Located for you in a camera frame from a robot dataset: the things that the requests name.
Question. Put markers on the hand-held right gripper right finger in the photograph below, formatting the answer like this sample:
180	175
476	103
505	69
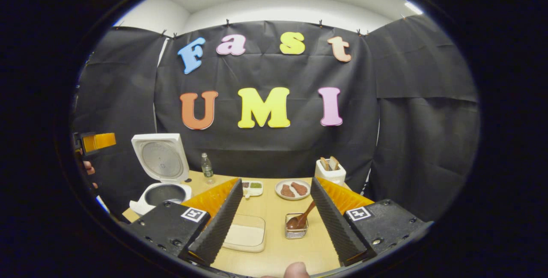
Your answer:
334	226

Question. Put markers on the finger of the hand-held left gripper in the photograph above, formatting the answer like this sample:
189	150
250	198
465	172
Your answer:
98	141

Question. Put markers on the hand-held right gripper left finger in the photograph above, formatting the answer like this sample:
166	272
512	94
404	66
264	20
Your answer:
218	226

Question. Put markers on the clear container of rice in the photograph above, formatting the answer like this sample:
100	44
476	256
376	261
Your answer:
246	235

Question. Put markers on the wooden spoon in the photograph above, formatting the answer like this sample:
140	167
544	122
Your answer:
295	223

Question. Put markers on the white rice cooker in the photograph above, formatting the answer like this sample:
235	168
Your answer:
160	160

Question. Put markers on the white toaster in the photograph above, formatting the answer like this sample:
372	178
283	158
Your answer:
332	178

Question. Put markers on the brown meat piece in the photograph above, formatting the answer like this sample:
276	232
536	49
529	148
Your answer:
287	191
299	188

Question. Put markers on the white divided condiment dish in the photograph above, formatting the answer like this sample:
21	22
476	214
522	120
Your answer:
254	189

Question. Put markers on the clear plastic water bottle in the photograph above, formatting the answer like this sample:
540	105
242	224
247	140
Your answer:
207	170

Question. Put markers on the toasted bread slice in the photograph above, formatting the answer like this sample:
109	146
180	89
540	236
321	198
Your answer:
334	162
325	164

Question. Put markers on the round white plate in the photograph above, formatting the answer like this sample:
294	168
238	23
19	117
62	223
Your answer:
277	189

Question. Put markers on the black backdrop cloth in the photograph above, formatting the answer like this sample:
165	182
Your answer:
265	72

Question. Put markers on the small ceiling light panel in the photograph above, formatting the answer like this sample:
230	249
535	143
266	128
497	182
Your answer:
413	7

